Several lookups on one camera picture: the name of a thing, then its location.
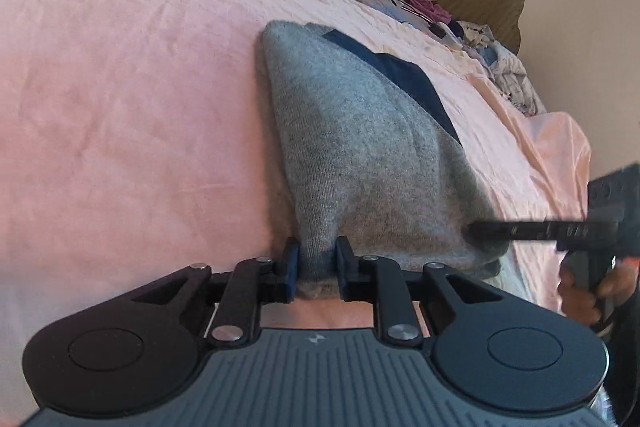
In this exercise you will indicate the right hand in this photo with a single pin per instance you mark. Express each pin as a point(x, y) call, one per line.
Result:
point(618, 286)

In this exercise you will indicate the white patterned crumpled garment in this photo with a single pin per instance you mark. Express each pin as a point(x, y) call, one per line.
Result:
point(505, 69)

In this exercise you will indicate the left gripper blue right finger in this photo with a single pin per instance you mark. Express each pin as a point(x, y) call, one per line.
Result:
point(346, 268)

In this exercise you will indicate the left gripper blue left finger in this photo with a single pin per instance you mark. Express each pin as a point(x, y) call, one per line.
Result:
point(290, 265)

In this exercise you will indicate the grey navy knit sweater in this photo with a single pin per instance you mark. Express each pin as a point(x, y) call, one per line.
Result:
point(370, 154)

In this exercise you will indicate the pink bed sheet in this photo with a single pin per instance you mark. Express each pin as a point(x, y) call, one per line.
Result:
point(137, 137)

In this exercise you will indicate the magenta garment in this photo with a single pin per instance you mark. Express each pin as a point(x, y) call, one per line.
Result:
point(431, 9)

